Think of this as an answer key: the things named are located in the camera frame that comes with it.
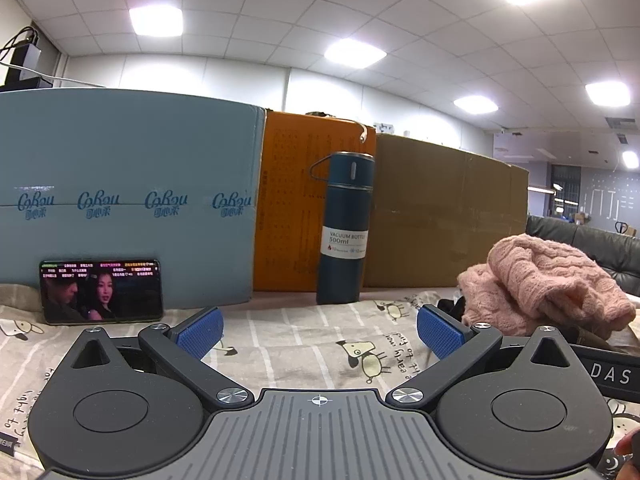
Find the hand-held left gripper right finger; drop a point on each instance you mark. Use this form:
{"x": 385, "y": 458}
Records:
{"x": 440, "y": 330}

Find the cartoon printed bed sheet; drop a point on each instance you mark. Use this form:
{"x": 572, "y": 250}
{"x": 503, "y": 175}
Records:
{"x": 300, "y": 330}

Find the dark grey sofa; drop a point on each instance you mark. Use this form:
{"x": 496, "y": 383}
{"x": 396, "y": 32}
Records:
{"x": 595, "y": 245}

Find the light blue foam board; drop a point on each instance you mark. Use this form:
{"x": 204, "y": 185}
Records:
{"x": 125, "y": 195}

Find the ceiling air vent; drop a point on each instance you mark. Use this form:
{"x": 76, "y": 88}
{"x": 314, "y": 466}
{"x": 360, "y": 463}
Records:
{"x": 620, "y": 122}

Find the orange cardboard box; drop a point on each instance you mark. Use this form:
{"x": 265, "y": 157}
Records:
{"x": 290, "y": 200}

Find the brown cardboard box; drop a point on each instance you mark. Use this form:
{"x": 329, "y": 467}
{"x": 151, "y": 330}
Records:
{"x": 440, "y": 215}

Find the person's right hand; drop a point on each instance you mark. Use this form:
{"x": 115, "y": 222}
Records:
{"x": 627, "y": 452}

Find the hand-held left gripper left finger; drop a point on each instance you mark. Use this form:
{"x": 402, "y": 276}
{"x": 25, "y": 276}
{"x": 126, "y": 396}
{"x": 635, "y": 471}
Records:
{"x": 200, "y": 332}

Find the smartphone with lit screen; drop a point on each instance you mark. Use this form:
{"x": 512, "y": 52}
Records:
{"x": 102, "y": 292}

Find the pink knitted sweater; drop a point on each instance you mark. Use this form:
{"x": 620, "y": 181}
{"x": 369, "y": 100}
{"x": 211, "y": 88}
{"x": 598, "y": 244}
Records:
{"x": 540, "y": 280}

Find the dark blue vacuum bottle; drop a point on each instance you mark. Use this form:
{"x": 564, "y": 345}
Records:
{"x": 345, "y": 225}

